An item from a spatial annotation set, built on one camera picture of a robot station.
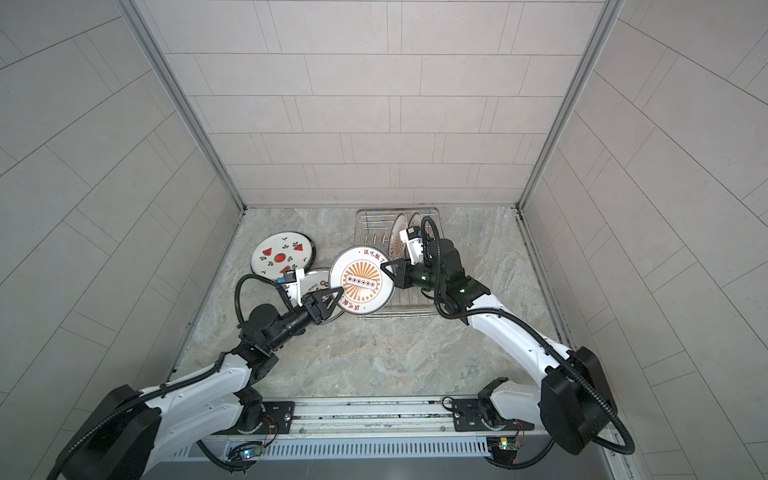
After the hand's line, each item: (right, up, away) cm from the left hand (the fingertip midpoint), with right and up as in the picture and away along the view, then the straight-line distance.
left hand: (347, 292), depth 74 cm
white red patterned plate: (+5, +1, 0) cm, 5 cm away
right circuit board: (+38, -34, -6) cm, 52 cm away
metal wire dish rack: (+3, +16, +35) cm, 38 cm away
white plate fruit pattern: (-27, +8, +26) cm, 38 cm away
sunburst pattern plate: (+18, +19, +24) cm, 36 cm away
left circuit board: (-21, -33, -9) cm, 40 cm away
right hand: (+8, +6, 0) cm, 10 cm away
